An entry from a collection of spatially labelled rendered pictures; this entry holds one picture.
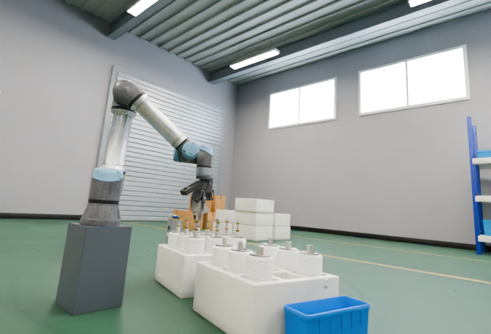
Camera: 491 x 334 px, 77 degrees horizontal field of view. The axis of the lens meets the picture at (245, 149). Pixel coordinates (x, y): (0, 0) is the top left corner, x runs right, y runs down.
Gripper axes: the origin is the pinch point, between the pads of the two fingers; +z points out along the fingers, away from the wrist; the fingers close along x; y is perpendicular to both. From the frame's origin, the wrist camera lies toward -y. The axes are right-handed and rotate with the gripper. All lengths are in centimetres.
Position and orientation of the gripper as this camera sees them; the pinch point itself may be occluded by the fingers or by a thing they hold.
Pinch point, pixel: (196, 217)
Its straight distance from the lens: 155.0
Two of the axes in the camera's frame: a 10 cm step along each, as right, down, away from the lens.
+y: 6.8, 1.8, 7.1
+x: -7.3, 0.8, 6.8
